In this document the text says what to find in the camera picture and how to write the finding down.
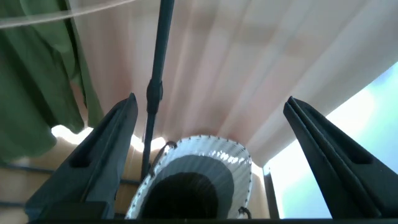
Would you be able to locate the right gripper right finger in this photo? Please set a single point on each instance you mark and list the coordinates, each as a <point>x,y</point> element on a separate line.
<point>351,180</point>

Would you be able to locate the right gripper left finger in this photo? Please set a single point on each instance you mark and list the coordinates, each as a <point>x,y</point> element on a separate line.
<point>93,174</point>

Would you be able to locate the green long-sleeved shirt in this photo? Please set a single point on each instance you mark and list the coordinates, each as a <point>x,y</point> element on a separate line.
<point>31,93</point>

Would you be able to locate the pink clothes hanger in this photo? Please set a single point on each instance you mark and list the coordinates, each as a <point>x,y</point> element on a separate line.
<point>62,14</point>

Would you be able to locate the white laundry basket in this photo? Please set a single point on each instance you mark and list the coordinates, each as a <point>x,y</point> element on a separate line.
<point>217,149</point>

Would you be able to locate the black clothes rack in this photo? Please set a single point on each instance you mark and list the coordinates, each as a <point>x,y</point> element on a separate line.
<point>158,46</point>

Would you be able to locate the beige curtain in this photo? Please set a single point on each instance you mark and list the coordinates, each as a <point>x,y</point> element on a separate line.
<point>248,62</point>

